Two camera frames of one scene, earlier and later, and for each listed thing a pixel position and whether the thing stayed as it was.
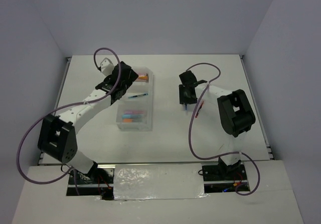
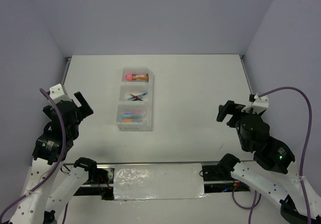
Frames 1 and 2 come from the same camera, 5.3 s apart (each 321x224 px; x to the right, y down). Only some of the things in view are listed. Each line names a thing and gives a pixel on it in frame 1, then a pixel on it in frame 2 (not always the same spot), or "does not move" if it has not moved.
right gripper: x=183 y=99 → x=230 y=104
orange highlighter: x=133 y=120 does not move
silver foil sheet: x=158 y=181 does not move
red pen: x=199 y=109 → x=136 y=96
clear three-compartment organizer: x=135 y=110 does not move
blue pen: x=146 y=93 does not move
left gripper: x=133 y=76 → x=84 y=113
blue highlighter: x=133 y=116 does not move
